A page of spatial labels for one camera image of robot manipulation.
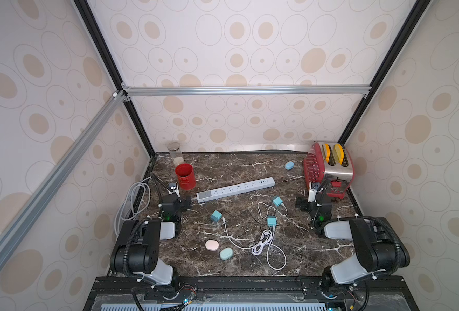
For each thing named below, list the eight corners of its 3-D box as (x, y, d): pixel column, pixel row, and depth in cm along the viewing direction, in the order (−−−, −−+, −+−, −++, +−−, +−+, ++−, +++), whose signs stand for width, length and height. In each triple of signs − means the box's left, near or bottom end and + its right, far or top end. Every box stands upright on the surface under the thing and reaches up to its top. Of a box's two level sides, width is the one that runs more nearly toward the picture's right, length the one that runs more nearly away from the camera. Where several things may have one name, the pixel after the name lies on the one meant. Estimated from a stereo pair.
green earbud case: (220, 260, 82) (219, 258, 81) (220, 249, 85) (220, 247, 83) (232, 260, 82) (232, 258, 81) (232, 249, 85) (232, 247, 83)
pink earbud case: (205, 250, 85) (204, 248, 83) (206, 241, 88) (205, 240, 86) (218, 250, 85) (218, 248, 83) (219, 241, 88) (218, 240, 86)
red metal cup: (178, 190, 105) (173, 177, 96) (182, 175, 112) (177, 161, 103) (195, 190, 105) (191, 177, 96) (197, 175, 112) (194, 161, 103)
